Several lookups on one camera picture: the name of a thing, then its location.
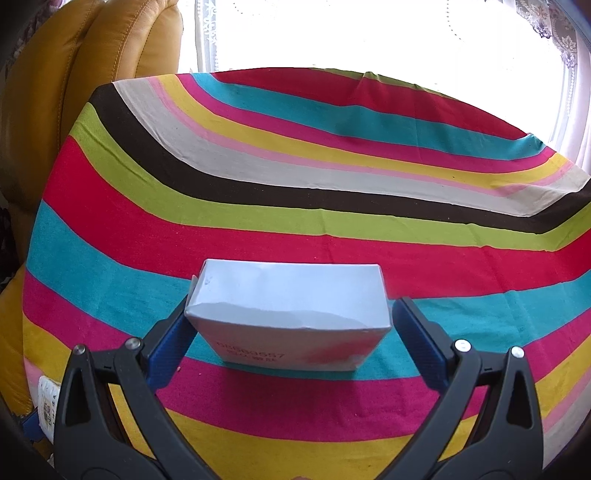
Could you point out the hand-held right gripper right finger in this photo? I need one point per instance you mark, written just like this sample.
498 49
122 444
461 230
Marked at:
425 341

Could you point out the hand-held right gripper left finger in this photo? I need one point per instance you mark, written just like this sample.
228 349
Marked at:
171 346

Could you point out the white box with pink print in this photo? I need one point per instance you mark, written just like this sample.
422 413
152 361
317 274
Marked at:
286 295

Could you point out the cream tissue packet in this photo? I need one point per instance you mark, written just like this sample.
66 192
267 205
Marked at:
48 401

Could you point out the colourful striped cloth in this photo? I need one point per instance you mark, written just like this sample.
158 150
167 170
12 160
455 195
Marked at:
323 221

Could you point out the beige curtain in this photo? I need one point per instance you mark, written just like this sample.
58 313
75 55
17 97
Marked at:
579 129

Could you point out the yellow leather sofa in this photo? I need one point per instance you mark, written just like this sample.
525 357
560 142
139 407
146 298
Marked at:
46 92

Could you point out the patterned lace valance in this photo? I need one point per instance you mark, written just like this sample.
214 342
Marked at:
563 37

